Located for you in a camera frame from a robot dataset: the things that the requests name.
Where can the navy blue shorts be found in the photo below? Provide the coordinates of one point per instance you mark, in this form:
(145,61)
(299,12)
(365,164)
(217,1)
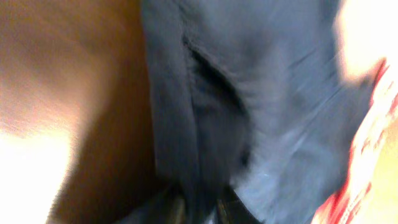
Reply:
(251,122)

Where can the red t-shirt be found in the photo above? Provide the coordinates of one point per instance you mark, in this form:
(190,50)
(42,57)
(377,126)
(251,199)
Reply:
(347,205)

